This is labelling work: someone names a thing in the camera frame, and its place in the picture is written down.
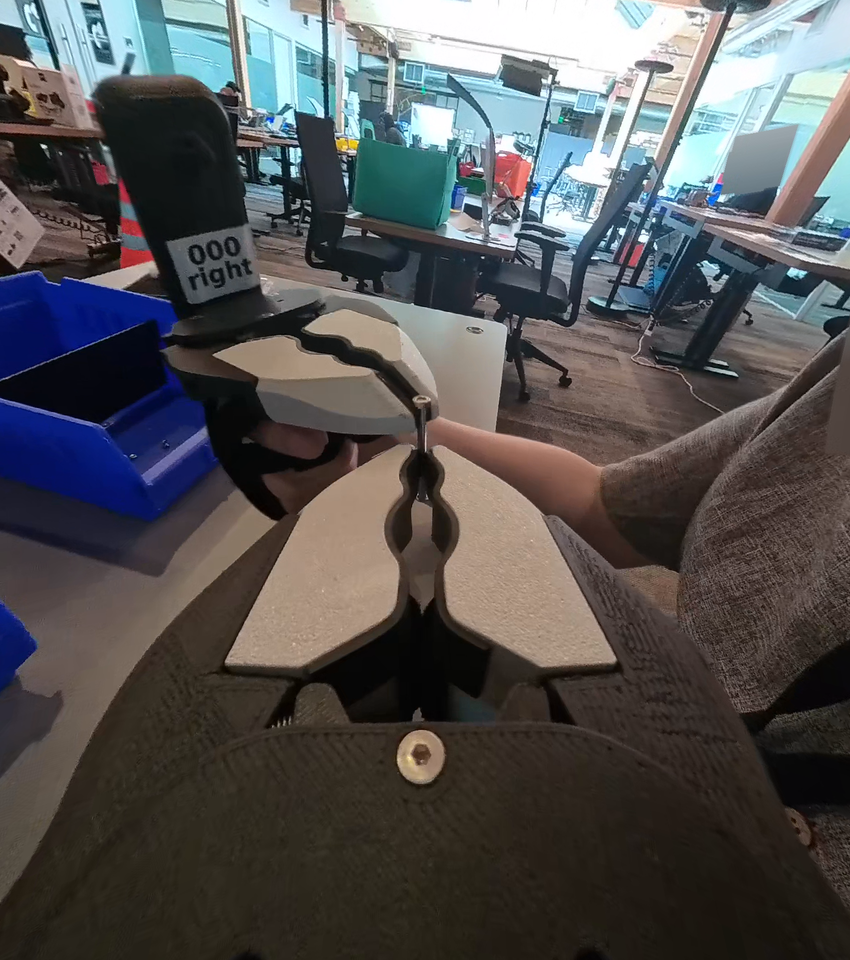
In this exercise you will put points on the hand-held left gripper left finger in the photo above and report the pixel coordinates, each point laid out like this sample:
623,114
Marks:
320,592

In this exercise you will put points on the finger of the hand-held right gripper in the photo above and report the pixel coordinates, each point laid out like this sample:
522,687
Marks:
380,337
320,394

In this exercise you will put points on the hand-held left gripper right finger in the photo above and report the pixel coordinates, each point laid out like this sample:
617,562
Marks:
530,592

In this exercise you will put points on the long metal bolt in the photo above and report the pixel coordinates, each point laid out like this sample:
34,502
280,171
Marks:
422,442

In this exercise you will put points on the blue divided plastic bin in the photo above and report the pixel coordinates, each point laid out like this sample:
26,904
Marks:
34,457

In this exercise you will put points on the person's right forearm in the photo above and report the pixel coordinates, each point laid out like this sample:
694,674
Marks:
545,480

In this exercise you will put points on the person's right hand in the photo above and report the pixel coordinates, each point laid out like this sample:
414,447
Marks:
290,442

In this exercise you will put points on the orange blue-striped traffic cone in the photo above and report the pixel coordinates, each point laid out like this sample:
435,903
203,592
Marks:
132,240

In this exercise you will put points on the wooden top desk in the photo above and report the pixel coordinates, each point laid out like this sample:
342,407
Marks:
770,240
425,229
19,126

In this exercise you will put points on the white product box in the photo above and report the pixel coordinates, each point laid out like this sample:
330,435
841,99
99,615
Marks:
53,97

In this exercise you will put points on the black office chair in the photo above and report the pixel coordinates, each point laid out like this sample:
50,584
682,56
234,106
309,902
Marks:
530,289
320,165

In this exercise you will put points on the green fabric bin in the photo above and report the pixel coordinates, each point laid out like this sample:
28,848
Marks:
402,184

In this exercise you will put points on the red basket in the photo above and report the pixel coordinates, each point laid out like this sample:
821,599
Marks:
512,172

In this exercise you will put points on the silver gooseneck desk lamp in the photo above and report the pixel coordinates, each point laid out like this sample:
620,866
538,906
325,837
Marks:
486,150

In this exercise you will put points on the black bin divider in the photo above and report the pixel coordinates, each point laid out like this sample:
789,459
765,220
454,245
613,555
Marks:
79,375

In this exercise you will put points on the hanging black monitor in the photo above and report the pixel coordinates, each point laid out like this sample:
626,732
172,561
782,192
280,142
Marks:
526,75

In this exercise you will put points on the wooden post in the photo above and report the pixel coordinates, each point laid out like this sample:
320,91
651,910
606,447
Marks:
837,112

